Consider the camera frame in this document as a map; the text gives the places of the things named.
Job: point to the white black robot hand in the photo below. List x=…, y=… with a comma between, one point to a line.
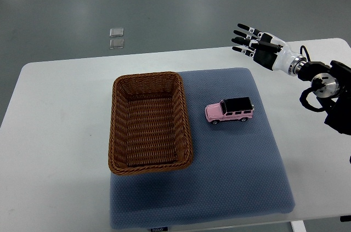
x=269, y=51

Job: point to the pink toy car black roof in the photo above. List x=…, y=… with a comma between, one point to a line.
x=233, y=109

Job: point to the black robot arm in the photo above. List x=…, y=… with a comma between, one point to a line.
x=329, y=89

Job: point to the brown wicker basket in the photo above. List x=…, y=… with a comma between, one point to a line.
x=149, y=127

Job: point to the blue grey cushion mat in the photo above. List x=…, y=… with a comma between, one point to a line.
x=237, y=170

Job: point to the upper clear floor tile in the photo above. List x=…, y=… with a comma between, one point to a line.
x=116, y=32

